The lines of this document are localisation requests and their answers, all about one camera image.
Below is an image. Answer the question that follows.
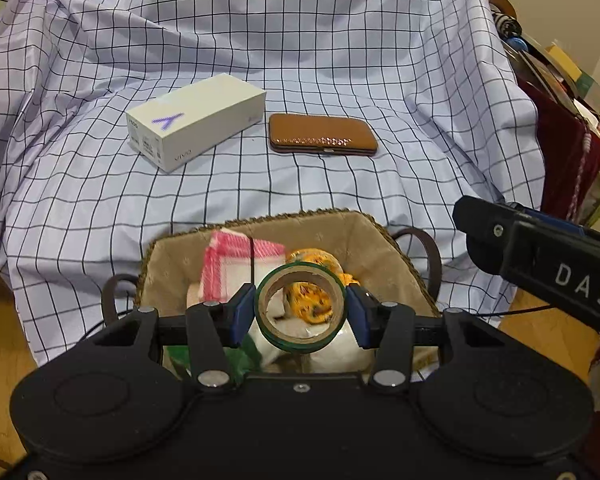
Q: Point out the brown leather case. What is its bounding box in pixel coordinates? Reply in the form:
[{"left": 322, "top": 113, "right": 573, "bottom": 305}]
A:
[{"left": 268, "top": 113, "right": 379, "bottom": 156}]

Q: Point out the green tape roll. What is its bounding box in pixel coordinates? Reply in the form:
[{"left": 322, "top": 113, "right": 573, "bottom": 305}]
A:
[{"left": 254, "top": 262, "right": 348, "bottom": 356}]

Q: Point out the white phone box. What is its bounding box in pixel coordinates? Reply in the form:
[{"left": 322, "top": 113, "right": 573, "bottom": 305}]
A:
[{"left": 126, "top": 73, "right": 267, "bottom": 173}]

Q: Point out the pink-edged white cloth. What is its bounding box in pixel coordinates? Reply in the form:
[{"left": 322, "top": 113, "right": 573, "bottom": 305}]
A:
[{"left": 200, "top": 229, "right": 287, "bottom": 306}]

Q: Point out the white teddy bear plush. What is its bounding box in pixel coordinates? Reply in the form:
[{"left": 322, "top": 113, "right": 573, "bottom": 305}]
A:
[{"left": 260, "top": 305, "right": 376, "bottom": 373}]

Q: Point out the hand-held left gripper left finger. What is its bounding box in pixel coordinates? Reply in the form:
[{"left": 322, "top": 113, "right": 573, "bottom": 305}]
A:
[{"left": 87, "top": 282, "right": 257, "bottom": 392}]

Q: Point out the yellow embroidered pouch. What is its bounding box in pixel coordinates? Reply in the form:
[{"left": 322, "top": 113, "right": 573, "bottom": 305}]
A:
[{"left": 285, "top": 247, "right": 351, "bottom": 326}]

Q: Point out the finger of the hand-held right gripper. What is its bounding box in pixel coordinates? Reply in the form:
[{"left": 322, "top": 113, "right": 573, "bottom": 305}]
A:
[
  {"left": 452, "top": 195, "right": 518, "bottom": 276},
  {"left": 510, "top": 202, "right": 596, "bottom": 235}
]

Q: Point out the yellow box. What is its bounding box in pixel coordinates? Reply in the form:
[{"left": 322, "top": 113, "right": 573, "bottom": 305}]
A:
[{"left": 545, "top": 44, "right": 583, "bottom": 81}]

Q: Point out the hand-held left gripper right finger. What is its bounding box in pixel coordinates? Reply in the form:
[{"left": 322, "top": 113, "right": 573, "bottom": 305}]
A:
[{"left": 346, "top": 284, "right": 511, "bottom": 394}]

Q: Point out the checked light blue sheet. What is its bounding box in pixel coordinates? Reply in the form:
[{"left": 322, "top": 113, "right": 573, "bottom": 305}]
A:
[{"left": 0, "top": 0, "right": 546, "bottom": 366}]

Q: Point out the woven basket with fabric liner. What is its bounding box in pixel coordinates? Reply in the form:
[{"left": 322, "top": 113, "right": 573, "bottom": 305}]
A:
[{"left": 102, "top": 210, "right": 443, "bottom": 376}]

